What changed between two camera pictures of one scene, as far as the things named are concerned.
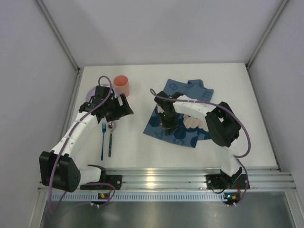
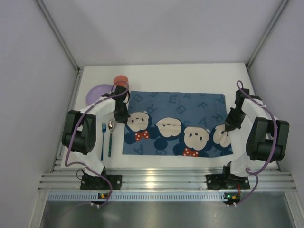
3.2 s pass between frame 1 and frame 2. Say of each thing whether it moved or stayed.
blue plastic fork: stayed
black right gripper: moved
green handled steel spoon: stayed
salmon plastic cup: stayed
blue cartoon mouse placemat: moved
